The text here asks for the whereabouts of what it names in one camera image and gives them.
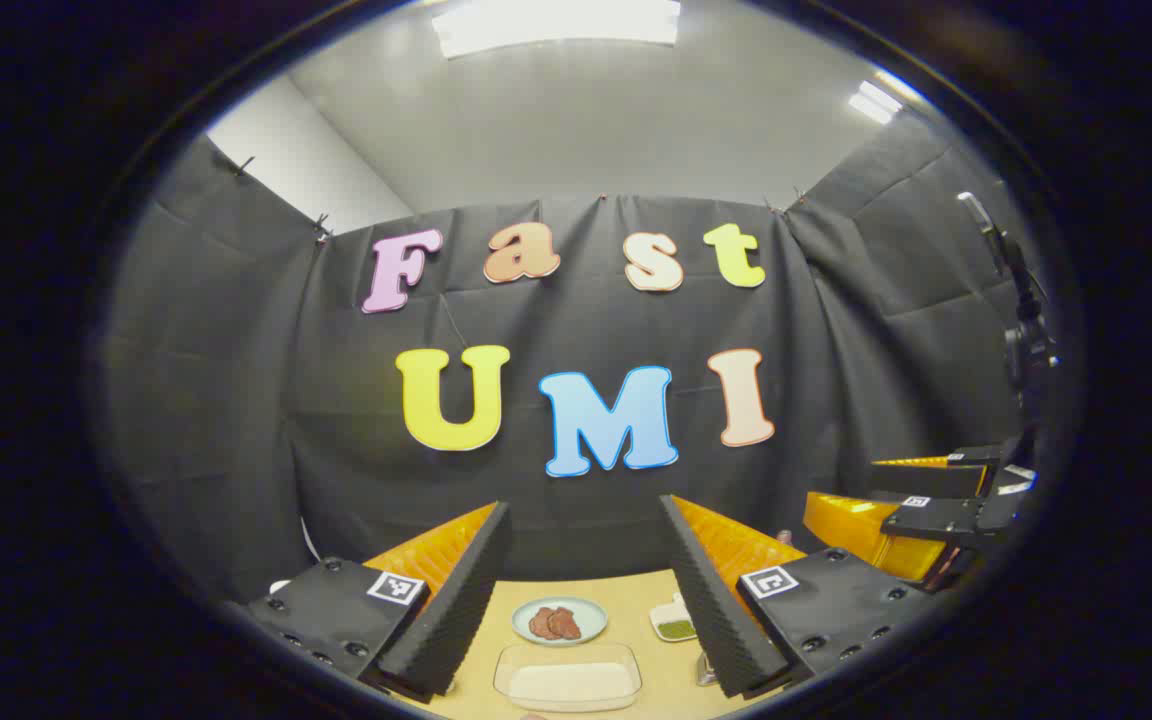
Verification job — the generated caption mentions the clear glass dish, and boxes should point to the clear glass dish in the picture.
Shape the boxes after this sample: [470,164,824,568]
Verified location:
[493,643,643,714]

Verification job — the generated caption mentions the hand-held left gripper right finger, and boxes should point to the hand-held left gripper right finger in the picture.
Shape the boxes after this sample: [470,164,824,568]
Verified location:
[657,493,938,701]

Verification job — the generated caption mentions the pale green plate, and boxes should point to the pale green plate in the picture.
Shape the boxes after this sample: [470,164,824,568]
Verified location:
[511,597,609,647]

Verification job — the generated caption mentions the long ceiling light panel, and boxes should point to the long ceiling light panel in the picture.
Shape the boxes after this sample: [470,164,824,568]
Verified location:
[432,0,683,60]

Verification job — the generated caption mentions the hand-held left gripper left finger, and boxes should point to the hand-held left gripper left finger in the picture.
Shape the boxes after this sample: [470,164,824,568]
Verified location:
[236,500,515,704]

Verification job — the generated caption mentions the white divided tray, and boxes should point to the white divided tray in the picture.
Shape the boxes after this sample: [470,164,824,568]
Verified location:
[649,592,700,644]

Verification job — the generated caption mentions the black backdrop cloth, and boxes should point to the black backdrop cloth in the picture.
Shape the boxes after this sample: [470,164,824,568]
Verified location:
[99,100,1049,603]

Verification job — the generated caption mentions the brown meat slices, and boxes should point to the brown meat slices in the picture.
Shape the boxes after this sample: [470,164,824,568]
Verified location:
[528,606,583,642]

